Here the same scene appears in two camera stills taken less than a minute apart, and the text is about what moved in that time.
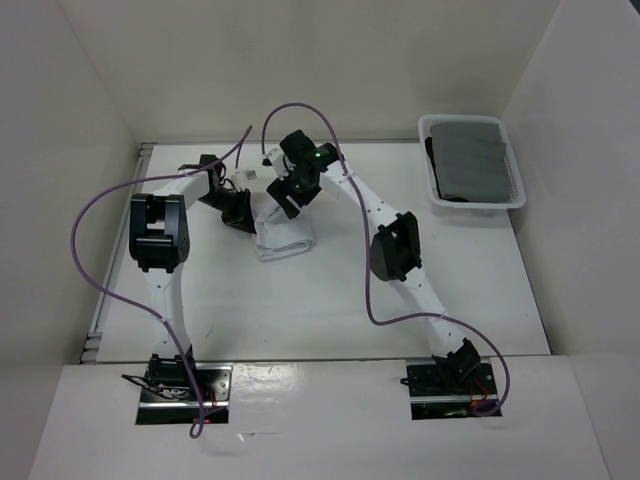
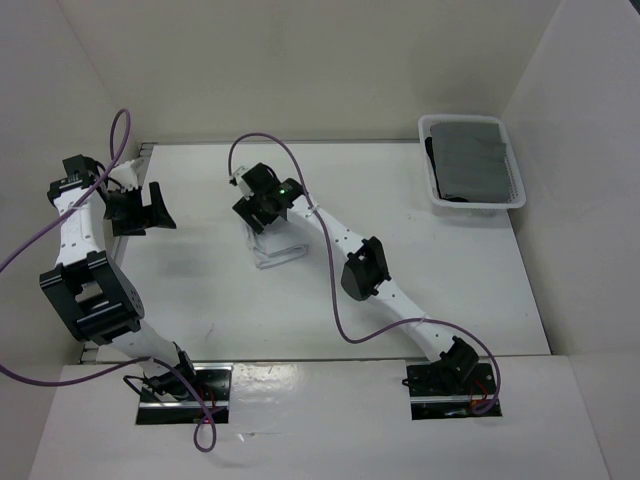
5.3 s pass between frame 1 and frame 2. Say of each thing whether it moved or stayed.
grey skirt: stayed
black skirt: stayed
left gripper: moved
